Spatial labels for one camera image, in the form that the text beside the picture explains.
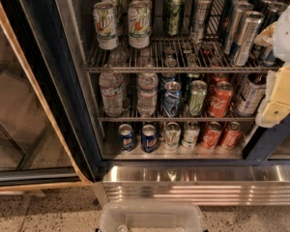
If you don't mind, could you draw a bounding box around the right Pepsi can bottom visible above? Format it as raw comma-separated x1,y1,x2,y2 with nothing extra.
141,125,157,153

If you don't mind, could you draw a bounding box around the left Coca-Cola can bottom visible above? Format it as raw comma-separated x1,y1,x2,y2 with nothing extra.
201,122,222,150

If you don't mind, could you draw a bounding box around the right 7up can bottom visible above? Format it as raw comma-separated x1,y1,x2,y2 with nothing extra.
182,121,200,149

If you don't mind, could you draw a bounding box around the blue Pepsi can middle shelf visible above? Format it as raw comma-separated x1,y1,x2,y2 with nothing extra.
162,81,182,118

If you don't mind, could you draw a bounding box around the second row left 7up can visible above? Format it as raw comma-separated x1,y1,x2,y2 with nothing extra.
102,0,124,36

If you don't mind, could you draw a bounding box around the left 7up can bottom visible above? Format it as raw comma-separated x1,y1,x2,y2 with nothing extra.
163,122,181,150

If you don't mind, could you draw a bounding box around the front silver Red Bull can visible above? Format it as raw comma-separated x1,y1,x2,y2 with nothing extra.
229,11,264,67

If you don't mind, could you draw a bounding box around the clear plastic bin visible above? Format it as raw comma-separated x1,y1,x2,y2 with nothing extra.
99,201,203,232

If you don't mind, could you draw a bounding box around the coca-cola can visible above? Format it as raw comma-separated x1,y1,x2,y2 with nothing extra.
201,122,222,150
219,122,243,150

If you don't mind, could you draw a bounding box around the left Pepsi can bottom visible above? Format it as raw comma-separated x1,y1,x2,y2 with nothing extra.
118,124,134,152

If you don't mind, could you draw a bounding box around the green tall can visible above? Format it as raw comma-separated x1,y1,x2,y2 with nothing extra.
165,0,185,36

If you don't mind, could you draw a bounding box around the white tilted can middle shelf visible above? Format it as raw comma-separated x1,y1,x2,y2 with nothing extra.
235,73,266,117

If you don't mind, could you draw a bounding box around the blue Red Bull can front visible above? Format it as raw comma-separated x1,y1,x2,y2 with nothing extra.
259,45,276,67

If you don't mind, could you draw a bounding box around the top wire shelf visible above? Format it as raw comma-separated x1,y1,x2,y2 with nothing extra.
84,37,281,73

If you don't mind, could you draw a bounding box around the right water bottle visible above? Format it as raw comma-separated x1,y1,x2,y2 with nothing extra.
137,72,159,117

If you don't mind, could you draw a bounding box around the silver red bull can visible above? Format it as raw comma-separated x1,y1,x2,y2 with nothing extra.
222,1,253,55
229,11,264,67

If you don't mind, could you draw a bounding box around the pepsi can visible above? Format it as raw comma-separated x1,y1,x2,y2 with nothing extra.
118,124,134,152
141,125,157,153

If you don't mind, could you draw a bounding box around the open glass fridge door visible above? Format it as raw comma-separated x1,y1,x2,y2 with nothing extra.
0,0,95,195

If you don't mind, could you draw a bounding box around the silver striped tall can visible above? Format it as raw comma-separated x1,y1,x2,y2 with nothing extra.
189,0,213,44

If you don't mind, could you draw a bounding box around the right Coca-Cola can bottom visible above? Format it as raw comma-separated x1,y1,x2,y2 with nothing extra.
219,122,243,150

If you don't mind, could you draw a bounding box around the green Sprite can middle shelf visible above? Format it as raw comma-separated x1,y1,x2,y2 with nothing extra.
188,80,207,116

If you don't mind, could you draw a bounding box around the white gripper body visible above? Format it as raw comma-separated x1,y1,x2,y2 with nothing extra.
273,5,290,63

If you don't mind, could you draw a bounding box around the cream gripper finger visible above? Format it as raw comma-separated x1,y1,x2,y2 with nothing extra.
253,22,276,46
255,63,290,128

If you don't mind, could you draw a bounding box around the red Coca-Cola can middle shelf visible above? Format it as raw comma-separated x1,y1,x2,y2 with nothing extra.
207,81,233,118

